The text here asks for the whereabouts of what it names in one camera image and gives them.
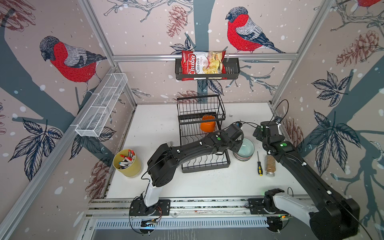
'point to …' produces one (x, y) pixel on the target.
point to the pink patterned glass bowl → (240, 158)
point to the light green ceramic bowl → (245, 151)
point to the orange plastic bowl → (208, 127)
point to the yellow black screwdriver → (259, 167)
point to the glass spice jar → (270, 165)
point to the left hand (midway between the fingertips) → (238, 143)
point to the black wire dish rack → (191, 108)
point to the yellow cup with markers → (126, 161)
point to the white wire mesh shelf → (101, 104)
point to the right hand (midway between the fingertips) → (264, 133)
